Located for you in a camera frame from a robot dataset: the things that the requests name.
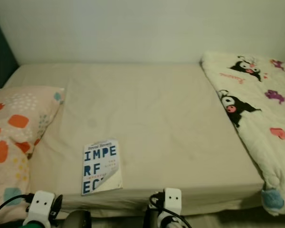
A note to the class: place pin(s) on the dark robot leg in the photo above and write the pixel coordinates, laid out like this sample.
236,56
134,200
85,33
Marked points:
77,220
151,219

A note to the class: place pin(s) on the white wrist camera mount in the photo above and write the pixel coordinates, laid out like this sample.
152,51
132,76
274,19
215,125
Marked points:
40,206
173,199

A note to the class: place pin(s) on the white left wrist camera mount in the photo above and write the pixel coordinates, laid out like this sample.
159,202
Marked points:
40,206

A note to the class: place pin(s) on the mattress with beige sheet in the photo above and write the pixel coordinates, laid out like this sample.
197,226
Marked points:
161,114

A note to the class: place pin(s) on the dark robot left leg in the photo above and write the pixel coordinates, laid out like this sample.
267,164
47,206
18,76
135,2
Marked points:
77,220

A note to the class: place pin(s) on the white book blue letters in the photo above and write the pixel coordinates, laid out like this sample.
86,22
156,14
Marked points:
100,167

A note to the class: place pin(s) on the pink pillow orange spots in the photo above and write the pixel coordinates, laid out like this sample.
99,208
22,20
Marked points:
19,142

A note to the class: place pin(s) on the dark robot right leg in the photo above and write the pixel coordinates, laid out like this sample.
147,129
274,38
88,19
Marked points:
151,219

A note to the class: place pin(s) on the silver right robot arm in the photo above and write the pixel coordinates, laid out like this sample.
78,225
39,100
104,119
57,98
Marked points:
168,221

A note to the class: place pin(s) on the dark grey upholstered headboard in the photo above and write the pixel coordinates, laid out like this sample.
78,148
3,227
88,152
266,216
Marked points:
2,52

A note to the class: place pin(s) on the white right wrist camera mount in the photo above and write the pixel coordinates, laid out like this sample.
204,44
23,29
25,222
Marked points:
173,199

